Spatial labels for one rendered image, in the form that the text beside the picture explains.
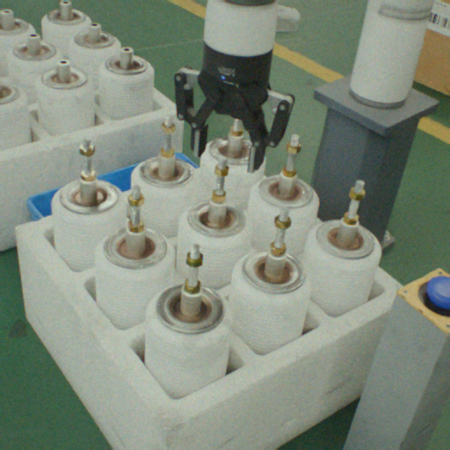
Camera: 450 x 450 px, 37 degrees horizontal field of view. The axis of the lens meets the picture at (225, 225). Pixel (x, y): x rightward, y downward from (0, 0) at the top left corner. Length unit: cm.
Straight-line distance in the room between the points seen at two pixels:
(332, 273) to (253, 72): 27
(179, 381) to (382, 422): 24
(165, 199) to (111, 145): 30
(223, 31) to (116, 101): 54
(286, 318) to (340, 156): 40
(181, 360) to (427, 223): 77
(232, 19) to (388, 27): 38
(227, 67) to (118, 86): 51
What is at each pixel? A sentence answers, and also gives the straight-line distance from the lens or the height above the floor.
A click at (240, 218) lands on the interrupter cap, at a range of 87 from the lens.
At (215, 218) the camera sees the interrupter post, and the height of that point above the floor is 26.
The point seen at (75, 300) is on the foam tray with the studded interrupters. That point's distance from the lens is 86.
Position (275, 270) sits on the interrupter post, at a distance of 79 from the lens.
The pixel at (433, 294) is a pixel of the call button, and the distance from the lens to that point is 72.
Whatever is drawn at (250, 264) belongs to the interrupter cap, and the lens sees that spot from 81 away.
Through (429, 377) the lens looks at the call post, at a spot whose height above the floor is 25.
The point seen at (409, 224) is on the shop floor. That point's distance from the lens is 137.
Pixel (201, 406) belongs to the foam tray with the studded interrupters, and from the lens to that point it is 75.
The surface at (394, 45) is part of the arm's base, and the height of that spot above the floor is 40.
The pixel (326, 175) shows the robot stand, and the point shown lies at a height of 16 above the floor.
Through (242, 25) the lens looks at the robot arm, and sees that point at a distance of 70.
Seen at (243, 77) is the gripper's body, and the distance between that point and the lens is 73.
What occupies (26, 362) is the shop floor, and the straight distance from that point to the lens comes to 104.
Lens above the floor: 78
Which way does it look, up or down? 38 degrees down
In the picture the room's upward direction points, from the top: 7 degrees clockwise
